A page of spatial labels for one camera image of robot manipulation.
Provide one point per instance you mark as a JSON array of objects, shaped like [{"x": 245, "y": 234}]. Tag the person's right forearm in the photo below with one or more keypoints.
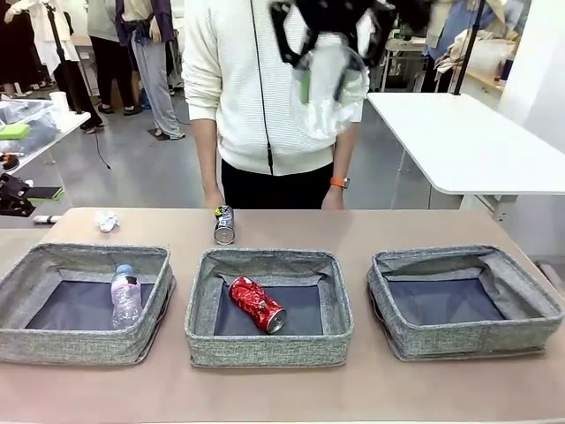
[{"x": 206, "y": 154}]

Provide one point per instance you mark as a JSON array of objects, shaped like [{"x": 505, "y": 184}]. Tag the beige cloth pile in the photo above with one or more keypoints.
[{"x": 454, "y": 48}]

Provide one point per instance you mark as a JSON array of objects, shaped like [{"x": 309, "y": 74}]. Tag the white marker pen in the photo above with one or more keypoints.
[{"x": 44, "y": 219}]

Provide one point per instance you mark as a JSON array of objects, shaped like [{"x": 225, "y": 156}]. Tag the black stand pole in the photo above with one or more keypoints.
[{"x": 469, "y": 48}]

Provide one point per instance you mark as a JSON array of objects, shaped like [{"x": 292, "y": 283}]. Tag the crushed black drink can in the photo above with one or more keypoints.
[{"x": 224, "y": 232}]

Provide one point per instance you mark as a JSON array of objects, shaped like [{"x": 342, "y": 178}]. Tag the black trousers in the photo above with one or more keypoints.
[{"x": 273, "y": 190}]

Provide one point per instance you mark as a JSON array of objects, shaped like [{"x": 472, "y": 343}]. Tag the white folding table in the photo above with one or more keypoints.
[{"x": 463, "y": 128}]

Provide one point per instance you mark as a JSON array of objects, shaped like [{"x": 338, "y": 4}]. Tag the person's left forearm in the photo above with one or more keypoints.
[{"x": 346, "y": 152}]

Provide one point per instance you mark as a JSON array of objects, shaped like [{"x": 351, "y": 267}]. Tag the orange smartwatch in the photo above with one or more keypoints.
[{"x": 339, "y": 182}]

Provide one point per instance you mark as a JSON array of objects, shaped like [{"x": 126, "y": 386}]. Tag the white paper cup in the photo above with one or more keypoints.
[{"x": 58, "y": 103}]

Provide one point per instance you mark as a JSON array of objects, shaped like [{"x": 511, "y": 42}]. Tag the crushed red drink can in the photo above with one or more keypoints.
[{"x": 253, "y": 300}]

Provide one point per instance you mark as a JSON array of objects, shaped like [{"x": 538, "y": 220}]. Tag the black and orange tool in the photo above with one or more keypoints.
[{"x": 9, "y": 163}]

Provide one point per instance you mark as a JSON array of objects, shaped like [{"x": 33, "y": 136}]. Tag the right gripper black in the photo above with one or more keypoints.
[{"x": 335, "y": 13}]

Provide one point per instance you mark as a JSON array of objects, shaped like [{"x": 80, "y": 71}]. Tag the person's left hand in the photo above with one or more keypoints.
[{"x": 333, "y": 199}]

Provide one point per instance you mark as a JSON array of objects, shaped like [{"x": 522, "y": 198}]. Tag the person's right hand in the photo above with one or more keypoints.
[{"x": 214, "y": 201}]

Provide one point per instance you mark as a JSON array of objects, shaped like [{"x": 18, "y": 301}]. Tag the clear bottle with blue cap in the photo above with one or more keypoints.
[{"x": 125, "y": 305}]

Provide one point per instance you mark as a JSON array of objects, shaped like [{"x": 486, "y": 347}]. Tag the person in blue shirt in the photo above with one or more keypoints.
[{"x": 459, "y": 17}]

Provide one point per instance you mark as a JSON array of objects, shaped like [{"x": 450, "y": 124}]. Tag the clear plastic storage box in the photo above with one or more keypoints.
[{"x": 26, "y": 115}]

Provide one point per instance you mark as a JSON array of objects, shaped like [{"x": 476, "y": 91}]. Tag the grey fabric basket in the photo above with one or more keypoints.
[
  {"x": 88, "y": 349},
  {"x": 463, "y": 342},
  {"x": 265, "y": 349}
]

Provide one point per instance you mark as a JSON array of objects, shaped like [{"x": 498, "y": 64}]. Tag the person in grey top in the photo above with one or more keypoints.
[{"x": 110, "y": 66}]

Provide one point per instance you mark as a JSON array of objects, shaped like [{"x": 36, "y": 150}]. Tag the white paper ball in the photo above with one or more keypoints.
[{"x": 107, "y": 222}]

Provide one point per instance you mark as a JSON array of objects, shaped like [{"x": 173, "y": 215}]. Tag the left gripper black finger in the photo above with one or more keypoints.
[
  {"x": 44, "y": 194},
  {"x": 15, "y": 131}
]

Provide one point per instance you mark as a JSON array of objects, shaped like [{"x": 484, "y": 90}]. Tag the white knit sweater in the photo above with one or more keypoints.
[{"x": 247, "y": 88}]

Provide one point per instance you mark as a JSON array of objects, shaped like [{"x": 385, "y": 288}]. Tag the white side table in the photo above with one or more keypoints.
[{"x": 73, "y": 121}]

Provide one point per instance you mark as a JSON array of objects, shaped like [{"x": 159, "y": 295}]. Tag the white plastic tub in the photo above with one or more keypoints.
[{"x": 492, "y": 55}]

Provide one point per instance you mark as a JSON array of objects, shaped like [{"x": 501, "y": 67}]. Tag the person with grey trousers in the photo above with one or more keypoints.
[{"x": 154, "y": 79}]

